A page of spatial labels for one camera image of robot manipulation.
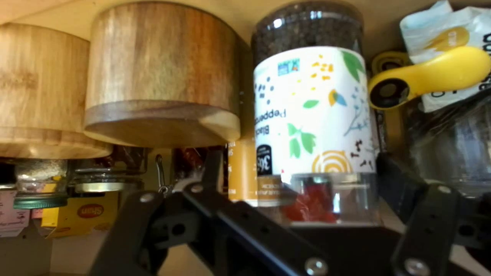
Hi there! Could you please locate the spice jar white floral label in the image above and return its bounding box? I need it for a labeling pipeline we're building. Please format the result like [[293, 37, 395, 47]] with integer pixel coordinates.
[[252, 0, 384, 229]]

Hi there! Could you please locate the pink label packet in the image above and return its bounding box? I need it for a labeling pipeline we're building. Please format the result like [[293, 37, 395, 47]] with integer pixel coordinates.
[[0, 189, 32, 240]]

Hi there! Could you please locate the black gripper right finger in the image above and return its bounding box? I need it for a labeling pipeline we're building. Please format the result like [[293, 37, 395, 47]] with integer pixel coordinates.
[[375, 152, 491, 276]]

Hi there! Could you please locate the white printed packet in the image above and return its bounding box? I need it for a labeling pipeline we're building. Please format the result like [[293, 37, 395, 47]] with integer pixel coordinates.
[[398, 0, 491, 116]]

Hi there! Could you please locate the orange label bottle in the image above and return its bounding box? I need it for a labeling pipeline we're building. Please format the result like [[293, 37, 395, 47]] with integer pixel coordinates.
[[227, 140, 284, 211]]

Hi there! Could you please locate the yellow tea box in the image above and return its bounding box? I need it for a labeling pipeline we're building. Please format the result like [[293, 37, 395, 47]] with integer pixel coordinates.
[[40, 194, 123, 241]]

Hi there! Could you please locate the silver lid jar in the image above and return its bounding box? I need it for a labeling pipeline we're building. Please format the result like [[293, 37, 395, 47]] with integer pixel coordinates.
[[68, 166, 146, 197]]

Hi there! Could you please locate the wooden wall cabinet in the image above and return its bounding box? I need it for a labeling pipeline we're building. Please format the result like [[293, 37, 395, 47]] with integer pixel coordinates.
[[0, 0, 491, 276]]

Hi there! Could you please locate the green lid jar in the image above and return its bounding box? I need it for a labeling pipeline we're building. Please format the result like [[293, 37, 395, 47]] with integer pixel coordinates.
[[12, 160, 71, 212]]

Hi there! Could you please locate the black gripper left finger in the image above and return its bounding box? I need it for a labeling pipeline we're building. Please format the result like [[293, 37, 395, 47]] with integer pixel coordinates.
[[86, 149, 329, 276]]

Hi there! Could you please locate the empty clear glass jar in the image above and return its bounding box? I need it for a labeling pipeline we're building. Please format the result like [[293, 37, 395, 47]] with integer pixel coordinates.
[[408, 97, 491, 198]]

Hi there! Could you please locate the round wooden container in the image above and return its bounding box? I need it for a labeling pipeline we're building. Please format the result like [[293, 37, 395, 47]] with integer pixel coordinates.
[[0, 22, 115, 162], [83, 0, 243, 151]]

